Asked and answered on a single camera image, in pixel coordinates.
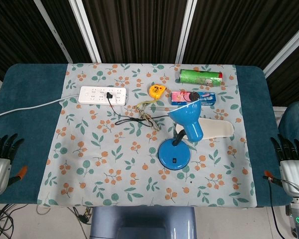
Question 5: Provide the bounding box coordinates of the floral tablecloth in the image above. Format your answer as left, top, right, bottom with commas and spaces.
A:
36, 63, 257, 208

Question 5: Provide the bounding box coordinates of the black floor cable bundle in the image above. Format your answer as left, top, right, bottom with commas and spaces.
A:
0, 203, 29, 239

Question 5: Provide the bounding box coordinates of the black lamp cable with plug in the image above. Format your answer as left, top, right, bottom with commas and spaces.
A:
105, 91, 170, 126

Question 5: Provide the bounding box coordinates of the white power strip cable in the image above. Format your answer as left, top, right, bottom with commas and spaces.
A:
0, 95, 80, 123

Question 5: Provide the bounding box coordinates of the black clamp with orange tips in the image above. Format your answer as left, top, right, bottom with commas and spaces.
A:
9, 165, 28, 186
263, 170, 284, 187

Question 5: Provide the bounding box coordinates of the teal table cover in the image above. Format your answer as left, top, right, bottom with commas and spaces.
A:
0, 63, 294, 207

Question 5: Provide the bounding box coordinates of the thin black hanging cable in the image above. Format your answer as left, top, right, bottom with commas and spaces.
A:
268, 180, 287, 239

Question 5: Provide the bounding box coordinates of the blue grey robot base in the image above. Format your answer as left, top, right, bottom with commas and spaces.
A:
89, 206, 198, 239

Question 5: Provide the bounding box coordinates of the white power strip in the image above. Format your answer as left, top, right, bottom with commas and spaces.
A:
78, 86, 128, 107

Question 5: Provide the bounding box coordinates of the braided beige rope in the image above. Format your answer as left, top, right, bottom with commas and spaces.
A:
135, 99, 162, 131

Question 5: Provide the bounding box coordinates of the blue pink cookie box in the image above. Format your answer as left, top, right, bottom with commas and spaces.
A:
170, 91, 217, 106

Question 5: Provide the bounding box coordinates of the blue desk lamp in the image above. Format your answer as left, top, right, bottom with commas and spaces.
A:
158, 101, 204, 171

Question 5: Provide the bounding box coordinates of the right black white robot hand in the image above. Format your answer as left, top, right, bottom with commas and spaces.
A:
270, 133, 299, 199

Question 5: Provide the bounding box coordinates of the green chip can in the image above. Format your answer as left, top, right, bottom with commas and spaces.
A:
176, 69, 223, 87

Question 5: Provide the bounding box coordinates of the yellow tape measure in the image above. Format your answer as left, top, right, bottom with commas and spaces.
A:
148, 84, 167, 100

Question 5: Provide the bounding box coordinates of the double white partition frame post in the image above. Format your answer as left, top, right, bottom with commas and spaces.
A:
68, 0, 102, 63

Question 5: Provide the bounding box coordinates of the white shoe insole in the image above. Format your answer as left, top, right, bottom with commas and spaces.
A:
176, 118, 235, 141

